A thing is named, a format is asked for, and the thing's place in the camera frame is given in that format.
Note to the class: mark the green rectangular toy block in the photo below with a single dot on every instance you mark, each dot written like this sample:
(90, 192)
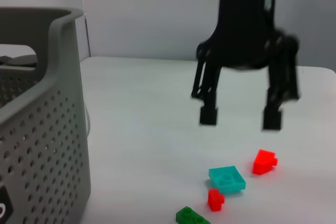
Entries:
(189, 216)

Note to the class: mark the small orange-red toy block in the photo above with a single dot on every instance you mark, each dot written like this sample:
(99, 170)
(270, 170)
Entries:
(215, 200)

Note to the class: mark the orange-red wedge toy block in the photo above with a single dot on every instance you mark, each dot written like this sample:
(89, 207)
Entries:
(262, 162)

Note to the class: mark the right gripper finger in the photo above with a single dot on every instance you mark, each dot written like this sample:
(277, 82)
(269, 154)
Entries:
(273, 119)
(208, 116)

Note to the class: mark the teal square toy plate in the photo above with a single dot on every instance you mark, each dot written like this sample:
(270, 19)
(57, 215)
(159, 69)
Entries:
(225, 179)

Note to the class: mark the grey-green perforated storage basket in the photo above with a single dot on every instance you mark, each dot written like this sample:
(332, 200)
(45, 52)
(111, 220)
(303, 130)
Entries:
(52, 129)

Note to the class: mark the glass carafe black lid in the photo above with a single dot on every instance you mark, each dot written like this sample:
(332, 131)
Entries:
(18, 61)

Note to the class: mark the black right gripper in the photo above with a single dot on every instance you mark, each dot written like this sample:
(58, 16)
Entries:
(244, 24)

